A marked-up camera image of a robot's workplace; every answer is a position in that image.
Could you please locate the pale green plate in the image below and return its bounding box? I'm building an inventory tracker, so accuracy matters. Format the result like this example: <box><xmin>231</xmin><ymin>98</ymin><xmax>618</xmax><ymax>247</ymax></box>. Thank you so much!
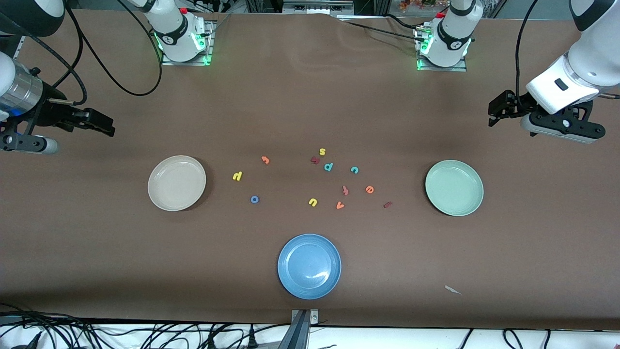
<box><xmin>425</xmin><ymin>160</ymin><xmax>484</xmax><ymax>217</ymax></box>

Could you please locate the beige brown plate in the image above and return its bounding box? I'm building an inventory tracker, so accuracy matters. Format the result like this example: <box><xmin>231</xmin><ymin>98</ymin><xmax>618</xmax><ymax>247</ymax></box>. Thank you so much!
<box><xmin>148</xmin><ymin>155</ymin><xmax>207</xmax><ymax>212</ymax></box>

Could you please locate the large table cover sheet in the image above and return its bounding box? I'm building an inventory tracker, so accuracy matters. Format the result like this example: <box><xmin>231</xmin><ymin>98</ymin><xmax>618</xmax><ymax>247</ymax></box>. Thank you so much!
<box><xmin>0</xmin><ymin>9</ymin><xmax>620</xmax><ymax>331</ymax></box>

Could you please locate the grey power strip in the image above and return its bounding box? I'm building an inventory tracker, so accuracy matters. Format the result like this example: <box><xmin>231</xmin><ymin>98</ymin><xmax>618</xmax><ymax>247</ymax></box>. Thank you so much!
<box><xmin>282</xmin><ymin>0</ymin><xmax>354</xmax><ymax>15</ymax></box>

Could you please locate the blue plate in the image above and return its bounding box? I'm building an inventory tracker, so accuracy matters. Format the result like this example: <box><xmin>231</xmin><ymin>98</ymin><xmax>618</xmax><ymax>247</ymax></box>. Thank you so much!
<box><xmin>278</xmin><ymin>234</ymin><xmax>342</xmax><ymax>300</ymax></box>

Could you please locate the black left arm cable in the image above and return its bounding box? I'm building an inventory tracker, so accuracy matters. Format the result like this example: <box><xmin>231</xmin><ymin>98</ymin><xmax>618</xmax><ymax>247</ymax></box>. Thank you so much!
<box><xmin>514</xmin><ymin>0</ymin><xmax>539</xmax><ymax>114</ymax></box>

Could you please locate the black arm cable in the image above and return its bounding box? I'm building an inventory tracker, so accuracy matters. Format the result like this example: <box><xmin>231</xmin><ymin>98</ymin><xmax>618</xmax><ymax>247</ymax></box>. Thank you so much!
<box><xmin>0</xmin><ymin>0</ymin><xmax>164</xmax><ymax>106</ymax></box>
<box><xmin>514</xmin><ymin>0</ymin><xmax>539</xmax><ymax>114</ymax></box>

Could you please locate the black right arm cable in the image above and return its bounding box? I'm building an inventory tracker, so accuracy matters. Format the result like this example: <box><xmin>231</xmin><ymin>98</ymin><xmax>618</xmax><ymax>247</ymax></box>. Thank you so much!
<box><xmin>0</xmin><ymin>0</ymin><xmax>164</xmax><ymax>106</ymax></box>

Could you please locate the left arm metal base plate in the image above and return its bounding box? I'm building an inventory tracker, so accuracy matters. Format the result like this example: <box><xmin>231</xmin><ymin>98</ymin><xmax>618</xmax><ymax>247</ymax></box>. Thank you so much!
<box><xmin>416</xmin><ymin>24</ymin><xmax>468</xmax><ymax>72</ymax></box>

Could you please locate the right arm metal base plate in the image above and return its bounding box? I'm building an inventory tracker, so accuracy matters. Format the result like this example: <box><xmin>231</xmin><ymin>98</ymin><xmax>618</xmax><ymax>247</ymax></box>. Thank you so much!
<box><xmin>161</xmin><ymin>19</ymin><xmax>214</xmax><ymax>66</ymax></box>

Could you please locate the black table cable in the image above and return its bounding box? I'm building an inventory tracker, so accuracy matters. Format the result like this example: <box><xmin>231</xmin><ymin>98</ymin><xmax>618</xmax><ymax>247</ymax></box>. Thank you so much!
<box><xmin>345</xmin><ymin>20</ymin><xmax>423</xmax><ymax>43</ymax></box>
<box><xmin>385</xmin><ymin>14</ymin><xmax>422</xmax><ymax>31</ymax></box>

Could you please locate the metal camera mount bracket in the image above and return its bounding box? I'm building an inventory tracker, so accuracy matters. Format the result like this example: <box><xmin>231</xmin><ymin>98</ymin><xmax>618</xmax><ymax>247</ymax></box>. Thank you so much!
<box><xmin>290</xmin><ymin>309</ymin><xmax>320</xmax><ymax>349</ymax></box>

